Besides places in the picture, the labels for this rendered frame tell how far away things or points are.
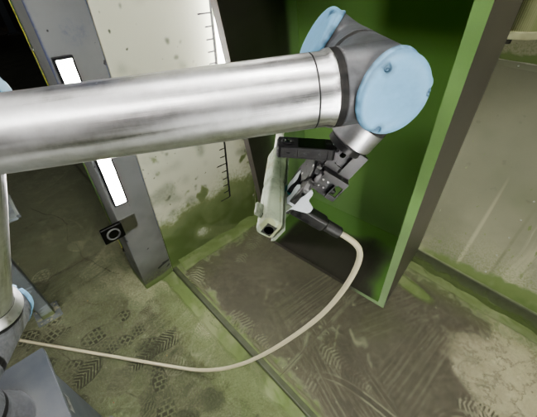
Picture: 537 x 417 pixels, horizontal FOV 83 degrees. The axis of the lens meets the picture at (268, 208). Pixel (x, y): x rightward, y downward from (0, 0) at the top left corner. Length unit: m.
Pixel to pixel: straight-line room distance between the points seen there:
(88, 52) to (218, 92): 1.04
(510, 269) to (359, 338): 0.87
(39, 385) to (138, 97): 0.93
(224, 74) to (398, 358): 1.59
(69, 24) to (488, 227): 2.07
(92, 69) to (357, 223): 1.28
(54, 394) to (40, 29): 1.07
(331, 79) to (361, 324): 1.54
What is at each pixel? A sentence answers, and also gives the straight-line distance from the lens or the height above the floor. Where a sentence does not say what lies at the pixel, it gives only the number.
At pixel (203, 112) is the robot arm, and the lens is 0.34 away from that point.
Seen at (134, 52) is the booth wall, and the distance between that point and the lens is 1.41.
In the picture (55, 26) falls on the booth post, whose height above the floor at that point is 1.36.
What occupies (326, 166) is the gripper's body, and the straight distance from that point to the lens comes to 0.63.
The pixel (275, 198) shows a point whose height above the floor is 1.16.
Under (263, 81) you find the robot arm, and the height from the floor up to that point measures 1.44.
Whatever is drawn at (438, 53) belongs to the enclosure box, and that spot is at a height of 1.33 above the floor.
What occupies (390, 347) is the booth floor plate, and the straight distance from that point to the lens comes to 1.77.
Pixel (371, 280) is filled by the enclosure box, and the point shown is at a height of 0.48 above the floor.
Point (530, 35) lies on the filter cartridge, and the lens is 1.81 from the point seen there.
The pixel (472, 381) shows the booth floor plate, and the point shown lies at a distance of 1.85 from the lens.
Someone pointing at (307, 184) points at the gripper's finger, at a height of 1.19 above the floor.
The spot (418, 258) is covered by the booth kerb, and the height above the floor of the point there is 0.10.
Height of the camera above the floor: 1.55
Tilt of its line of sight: 40 degrees down
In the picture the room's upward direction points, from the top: straight up
